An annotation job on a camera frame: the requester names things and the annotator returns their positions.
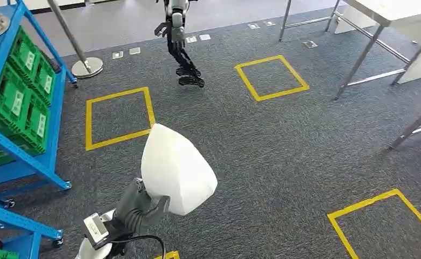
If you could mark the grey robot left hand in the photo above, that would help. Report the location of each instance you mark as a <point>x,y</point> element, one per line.
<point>135,207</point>

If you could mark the white plastic shell part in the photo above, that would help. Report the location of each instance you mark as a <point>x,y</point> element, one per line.
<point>174,168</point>

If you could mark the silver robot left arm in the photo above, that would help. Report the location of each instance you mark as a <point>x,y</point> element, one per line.
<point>89,252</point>

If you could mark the chrome stanchion with base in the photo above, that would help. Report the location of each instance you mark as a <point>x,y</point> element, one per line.
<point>87,68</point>

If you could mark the steel floor outlet plate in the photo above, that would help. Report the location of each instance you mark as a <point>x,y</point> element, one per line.
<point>117,55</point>
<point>253,26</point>
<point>270,23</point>
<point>134,50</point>
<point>310,44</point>
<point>191,39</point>
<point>205,37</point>

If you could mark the yellow floor tape square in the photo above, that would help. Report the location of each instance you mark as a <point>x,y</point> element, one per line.
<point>339,232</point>
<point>248,80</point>

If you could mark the humanoid robot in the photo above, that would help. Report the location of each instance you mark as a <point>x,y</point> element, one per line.
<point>177,32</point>

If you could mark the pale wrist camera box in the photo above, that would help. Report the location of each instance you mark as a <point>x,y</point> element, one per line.
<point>96,228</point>

